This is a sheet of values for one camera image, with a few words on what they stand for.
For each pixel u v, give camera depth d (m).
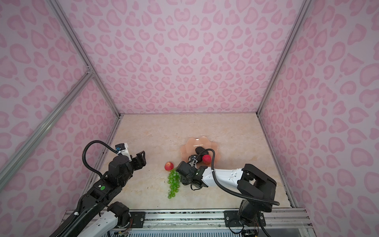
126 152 0.66
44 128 0.63
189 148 0.96
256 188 0.44
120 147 0.64
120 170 0.55
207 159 0.89
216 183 0.47
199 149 0.95
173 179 0.81
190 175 0.64
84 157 0.50
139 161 0.68
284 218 0.75
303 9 0.70
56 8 0.69
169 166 0.88
